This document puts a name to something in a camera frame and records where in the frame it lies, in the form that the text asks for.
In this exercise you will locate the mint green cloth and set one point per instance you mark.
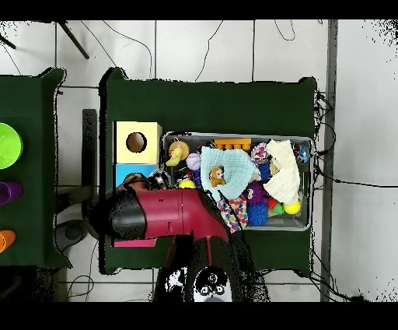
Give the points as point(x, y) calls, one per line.
point(239, 168)

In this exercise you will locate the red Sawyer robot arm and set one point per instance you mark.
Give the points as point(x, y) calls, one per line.
point(174, 211)

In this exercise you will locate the wooden three-hole box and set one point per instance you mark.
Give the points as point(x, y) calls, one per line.
point(121, 155)

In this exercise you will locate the silver mesh bin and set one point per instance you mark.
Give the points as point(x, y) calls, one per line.
point(279, 222)

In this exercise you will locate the yellow plush duck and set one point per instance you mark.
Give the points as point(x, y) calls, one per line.
point(174, 155)

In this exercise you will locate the yellow tennis ball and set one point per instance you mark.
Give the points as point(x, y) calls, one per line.
point(186, 184)

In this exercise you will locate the white toy baseball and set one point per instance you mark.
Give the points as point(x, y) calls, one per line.
point(193, 161)

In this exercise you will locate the black panel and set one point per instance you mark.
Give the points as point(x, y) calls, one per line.
point(89, 140)

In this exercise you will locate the brown plush toy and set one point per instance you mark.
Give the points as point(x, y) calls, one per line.
point(216, 177)

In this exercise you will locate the dark green tablecloth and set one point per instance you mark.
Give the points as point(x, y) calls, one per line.
point(31, 93)
point(202, 106)

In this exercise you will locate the polka dot cloth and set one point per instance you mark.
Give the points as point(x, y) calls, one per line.
point(238, 211)

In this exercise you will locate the orange building brick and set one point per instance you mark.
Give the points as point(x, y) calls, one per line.
point(233, 144)

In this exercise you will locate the purple spiky monster toy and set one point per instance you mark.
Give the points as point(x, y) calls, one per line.
point(256, 193)

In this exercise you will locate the blue spiky ball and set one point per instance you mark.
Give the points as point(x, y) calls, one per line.
point(257, 214)

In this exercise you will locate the purple cup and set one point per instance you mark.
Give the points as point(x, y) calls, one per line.
point(11, 193)

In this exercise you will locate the lime green bowl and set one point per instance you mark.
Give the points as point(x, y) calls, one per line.
point(9, 146)

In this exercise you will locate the orange cup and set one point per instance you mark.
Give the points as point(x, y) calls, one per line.
point(6, 240)

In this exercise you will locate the cream knitted cloth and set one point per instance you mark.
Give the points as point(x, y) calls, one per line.
point(284, 180)

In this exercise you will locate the black tripod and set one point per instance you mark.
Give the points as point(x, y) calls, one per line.
point(74, 40)

